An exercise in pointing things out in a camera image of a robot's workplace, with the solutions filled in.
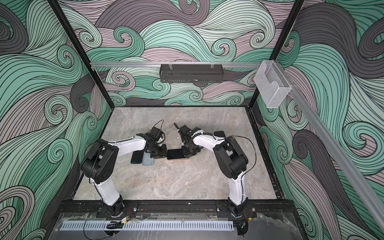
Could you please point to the black wall tray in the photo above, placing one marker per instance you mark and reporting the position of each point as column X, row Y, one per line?
column 191, row 73

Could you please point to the right black corner post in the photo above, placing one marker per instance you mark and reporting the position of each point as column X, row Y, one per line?
column 286, row 20

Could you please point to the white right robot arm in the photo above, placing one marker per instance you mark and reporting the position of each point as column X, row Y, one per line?
column 231, row 159

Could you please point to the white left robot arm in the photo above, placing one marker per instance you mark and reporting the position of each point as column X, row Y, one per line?
column 99, row 164

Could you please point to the clear plastic wall bin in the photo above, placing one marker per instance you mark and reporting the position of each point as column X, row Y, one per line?
column 272, row 83

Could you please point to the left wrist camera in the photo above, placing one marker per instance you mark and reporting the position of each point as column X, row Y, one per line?
column 157, row 134

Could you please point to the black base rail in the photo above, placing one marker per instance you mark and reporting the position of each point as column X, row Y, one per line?
column 142, row 208

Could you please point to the light blue phone case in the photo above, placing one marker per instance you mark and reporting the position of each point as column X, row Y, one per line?
column 148, row 160

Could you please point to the black phone case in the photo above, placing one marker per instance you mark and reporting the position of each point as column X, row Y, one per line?
column 219, row 134

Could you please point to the black phone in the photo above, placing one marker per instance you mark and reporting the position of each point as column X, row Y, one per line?
column 175, row 153

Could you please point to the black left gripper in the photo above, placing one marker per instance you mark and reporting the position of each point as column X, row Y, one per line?
column 163, row 153

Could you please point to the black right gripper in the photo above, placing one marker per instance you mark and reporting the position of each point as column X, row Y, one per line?
column 186, row 155

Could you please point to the black corner frame post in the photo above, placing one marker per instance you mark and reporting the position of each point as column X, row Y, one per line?
column 80, row 50

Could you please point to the white slotted cable duct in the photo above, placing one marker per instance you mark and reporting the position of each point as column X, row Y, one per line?
column 150, row 226

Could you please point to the dark blue phone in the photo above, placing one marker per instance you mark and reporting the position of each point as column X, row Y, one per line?
column 137, row 157

